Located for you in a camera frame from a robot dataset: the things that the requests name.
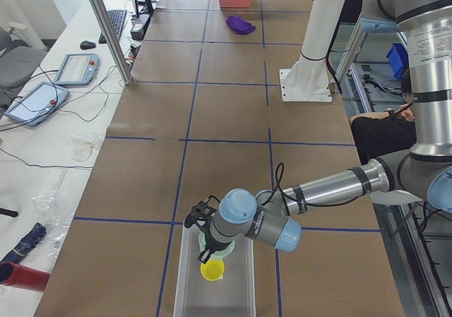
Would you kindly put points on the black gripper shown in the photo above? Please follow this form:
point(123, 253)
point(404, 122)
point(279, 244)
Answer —
point(212, 241)

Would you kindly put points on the mint green bowl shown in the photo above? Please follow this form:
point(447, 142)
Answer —
point(217, 255)

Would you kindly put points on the yellow plastic cup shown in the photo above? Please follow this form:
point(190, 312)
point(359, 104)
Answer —
point(212, 270)

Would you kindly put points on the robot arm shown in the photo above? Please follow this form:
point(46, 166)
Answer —
point(424, 170)

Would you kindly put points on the black power box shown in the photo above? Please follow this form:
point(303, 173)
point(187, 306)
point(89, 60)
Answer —
point(140, 26)

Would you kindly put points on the purple cloth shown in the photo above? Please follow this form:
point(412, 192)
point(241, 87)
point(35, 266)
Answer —
point(239, 26)

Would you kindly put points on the clear plastic bin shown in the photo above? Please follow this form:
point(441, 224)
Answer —
point(222, 286)

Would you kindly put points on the black keyboard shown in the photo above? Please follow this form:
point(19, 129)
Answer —
point(117, 18)

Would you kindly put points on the black computer mouse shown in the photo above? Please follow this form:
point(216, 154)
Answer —
point(85, 45)

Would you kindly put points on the crumpled clear plastic wrap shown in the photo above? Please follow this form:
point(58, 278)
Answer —
point(56, 217)

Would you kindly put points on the white crumpled cloth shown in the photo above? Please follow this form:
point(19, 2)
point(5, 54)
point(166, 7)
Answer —
point(84, 145)

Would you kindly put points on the dark blue folded umbrella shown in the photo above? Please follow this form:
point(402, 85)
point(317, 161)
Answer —
point(26, 244)

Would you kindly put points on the far teach pendant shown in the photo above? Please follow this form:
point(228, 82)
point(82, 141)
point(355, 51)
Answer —
point(77, 70)

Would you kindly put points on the teach pendant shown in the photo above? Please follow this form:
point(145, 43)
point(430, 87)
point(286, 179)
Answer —
point(77, 70)
point(34, 108)

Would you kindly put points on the blue storage bin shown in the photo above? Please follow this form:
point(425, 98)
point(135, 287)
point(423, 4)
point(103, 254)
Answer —
point(398, 59)

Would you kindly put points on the red cylinder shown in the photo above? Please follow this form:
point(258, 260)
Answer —
point(23, 277)

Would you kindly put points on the seated person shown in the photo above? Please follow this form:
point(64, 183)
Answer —
point(380, 133)

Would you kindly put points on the near teach pendant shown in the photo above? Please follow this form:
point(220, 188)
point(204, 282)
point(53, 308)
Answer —
point(34, 108)

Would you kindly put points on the grey office chair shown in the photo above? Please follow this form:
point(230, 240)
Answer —
point(17, 66)

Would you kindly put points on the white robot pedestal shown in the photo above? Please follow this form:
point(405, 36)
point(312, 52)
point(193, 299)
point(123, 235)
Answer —
point(307, 80)

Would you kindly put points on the aluminium frame post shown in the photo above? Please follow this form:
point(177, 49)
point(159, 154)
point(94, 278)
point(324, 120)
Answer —
point(112, 42)

